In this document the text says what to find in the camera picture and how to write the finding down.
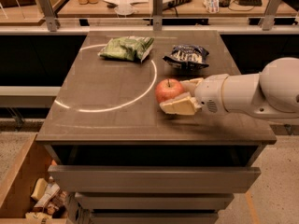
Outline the bottom drawer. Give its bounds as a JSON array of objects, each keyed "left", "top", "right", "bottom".
[{"left": 91, "top": 212, "right": 219, "bottom": 224}]

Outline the middle drawer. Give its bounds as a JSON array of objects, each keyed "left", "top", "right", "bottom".
[{"left": 75, "top": 192, "right": 234, "bottom": 210}]

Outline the yellow snack bag in box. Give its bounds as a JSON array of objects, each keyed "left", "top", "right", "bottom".
[{"left": 31, "top": 178, "right": 48, "bottom": 201}]

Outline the right metal bracket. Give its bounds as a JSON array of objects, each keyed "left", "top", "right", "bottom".
[{"left": 259, "top": 0, "right": 281, "bottom": 31}]

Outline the grey power strip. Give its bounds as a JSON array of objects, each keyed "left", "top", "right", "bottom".
[{"left": 163, "top": 0, "right": 192, "bottom": 10}]

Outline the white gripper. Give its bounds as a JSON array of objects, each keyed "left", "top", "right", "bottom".
[{"left": 160, "top": 74, "right": 229, "bottom": 116}]

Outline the white cup on saucer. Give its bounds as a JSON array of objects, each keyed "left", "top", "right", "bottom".
[{"left": 114, "top": 0, "right": 135, "bottom": 16}]

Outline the red apple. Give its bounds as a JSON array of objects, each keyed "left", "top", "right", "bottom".
[{"left": 155, "top": 78, "right": 185, "bottom": 103}]

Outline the blue chip bag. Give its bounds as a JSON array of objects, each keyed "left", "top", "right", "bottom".
[{"left": 163, "top": 45, "right": 209, "bottom": 71}]

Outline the patterned white mug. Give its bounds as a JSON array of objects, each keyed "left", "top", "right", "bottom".
[{"left": 203, "top": 0, "right": 219, "bottom": 13}]

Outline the wooden box with snacks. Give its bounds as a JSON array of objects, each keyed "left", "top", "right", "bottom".
[{"left": 0, "top": 135, "right": 66, "bottom": 224}]

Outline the grey drawer cabinet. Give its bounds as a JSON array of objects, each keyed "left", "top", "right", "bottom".
[{"left": 36, "top": 31, "right": 276, "bottom": 224}]

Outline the metal bracket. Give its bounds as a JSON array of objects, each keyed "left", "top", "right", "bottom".
[
  {"left": 152, "top": 0, "right": 163, "bottom": 31},
  {"left": 259, "top": 0, "right": 281, "bottom": 31},
  {"left": 38, "top": 0, "right": 60, "bottom": 32}
]

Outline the left metal bracket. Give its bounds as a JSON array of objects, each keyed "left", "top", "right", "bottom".
[{"left": 38, "top": 0, "right": 60, "bottom": 32}]

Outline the black round container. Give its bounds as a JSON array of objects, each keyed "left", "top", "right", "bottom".
[{"left": 219, "top": 0, "right": 231, "bottom": 7}]

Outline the green jalapeno chip bag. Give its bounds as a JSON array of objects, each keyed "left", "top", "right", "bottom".
[{"left": 98, "top": 35, "right": 154, "bottom": 62}]

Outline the top open drawer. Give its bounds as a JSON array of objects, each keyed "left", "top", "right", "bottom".
[{"left": 47, "top": 145, "right": 261, "bottom": 194}]

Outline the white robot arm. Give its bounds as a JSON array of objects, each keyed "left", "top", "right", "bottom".
[{"left": 159, "top": 57, "right": 299, "bottom": 124}]

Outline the middle metal bracket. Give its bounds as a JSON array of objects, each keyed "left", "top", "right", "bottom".
[{"left": 152, "top": 0, "right": 163, "bottom": 31}]

